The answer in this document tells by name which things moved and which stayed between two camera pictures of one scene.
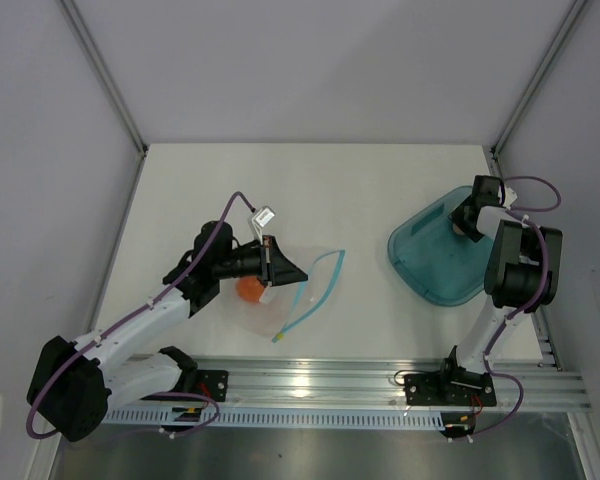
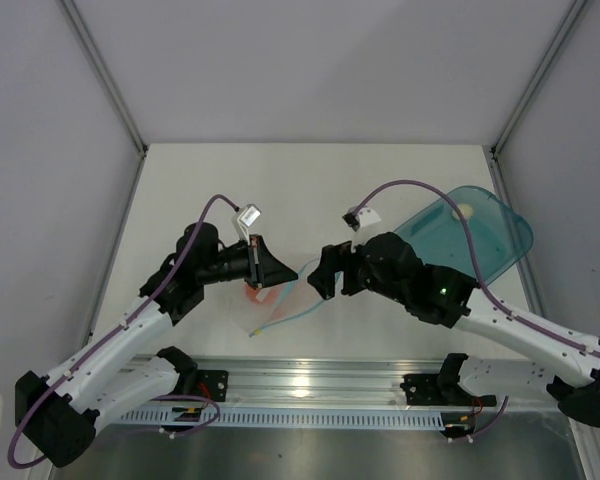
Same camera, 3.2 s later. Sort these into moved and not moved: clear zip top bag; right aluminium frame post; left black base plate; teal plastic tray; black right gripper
Moved: black right gripper; clear zip top bag
Not moved: left black base plate; teal plastic tray; right aluminium frame post
